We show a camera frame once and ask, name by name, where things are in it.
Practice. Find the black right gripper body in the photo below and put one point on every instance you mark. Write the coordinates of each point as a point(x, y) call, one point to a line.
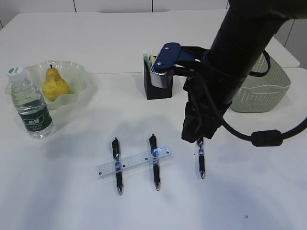
point(210, 94)

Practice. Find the black gel pen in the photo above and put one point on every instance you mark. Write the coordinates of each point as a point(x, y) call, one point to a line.
point(116, 156)
point(202, 169)
point(156, 173)

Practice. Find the yellow pen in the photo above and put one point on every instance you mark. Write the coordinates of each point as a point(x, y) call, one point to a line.
point(151, 57)

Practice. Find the mint green pen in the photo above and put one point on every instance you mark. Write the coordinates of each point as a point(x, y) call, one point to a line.
point(147, 59)

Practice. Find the transparent plastic ruler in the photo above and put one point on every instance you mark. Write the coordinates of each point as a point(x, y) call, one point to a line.
point(131, 162)

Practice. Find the yellow pear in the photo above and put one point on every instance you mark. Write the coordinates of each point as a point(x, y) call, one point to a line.
point(54, 85)

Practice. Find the clear water bottle green label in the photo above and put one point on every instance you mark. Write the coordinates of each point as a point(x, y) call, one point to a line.
point(29, 104)

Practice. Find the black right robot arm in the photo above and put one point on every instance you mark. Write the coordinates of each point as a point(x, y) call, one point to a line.
point(247, 28)

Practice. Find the black square pen holder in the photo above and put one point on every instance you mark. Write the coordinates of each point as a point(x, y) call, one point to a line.
point(153, 92)

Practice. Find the green plastic woven basket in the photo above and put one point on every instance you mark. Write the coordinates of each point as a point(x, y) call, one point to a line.
point(262, 94)

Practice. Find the green wavy glass plate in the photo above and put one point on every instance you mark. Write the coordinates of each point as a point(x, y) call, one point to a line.
point(71, 72)

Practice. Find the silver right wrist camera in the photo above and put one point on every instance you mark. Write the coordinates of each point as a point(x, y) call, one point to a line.
point(163, 64)

